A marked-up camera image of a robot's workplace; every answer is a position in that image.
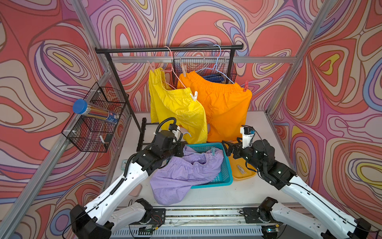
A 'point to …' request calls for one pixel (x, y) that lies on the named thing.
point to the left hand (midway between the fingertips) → (186, 144)
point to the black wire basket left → (92, 130)
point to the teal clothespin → (213, 150)
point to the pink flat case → (136, 190)
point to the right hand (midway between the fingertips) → (230, 144)
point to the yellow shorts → (167, 101)
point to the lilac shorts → (174, 177)
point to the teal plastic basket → (225, 177)
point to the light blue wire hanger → (186, 132)
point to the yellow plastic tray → (237, 174)
